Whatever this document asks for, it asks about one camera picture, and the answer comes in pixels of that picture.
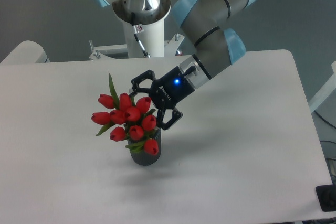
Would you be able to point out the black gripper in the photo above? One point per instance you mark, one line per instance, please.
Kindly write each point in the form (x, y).
(165, 92)

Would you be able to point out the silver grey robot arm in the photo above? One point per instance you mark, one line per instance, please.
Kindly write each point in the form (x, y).
(216, 49)

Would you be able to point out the dark grey ribbed vase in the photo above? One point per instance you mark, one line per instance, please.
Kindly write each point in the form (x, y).
(149, 155)

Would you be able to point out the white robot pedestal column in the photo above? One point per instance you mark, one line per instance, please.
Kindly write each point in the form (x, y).
(143, 26)

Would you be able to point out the white rounded furniture piece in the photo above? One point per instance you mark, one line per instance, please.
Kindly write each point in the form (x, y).
(27, 52)

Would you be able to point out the red tulip bouquet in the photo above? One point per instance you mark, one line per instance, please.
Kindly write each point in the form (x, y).
(131, 121)

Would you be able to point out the white frame bar right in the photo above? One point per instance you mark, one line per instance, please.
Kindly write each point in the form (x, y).
(323, 92)

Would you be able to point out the black box at table edge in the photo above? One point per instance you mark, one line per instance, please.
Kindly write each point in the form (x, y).
(326, 197)

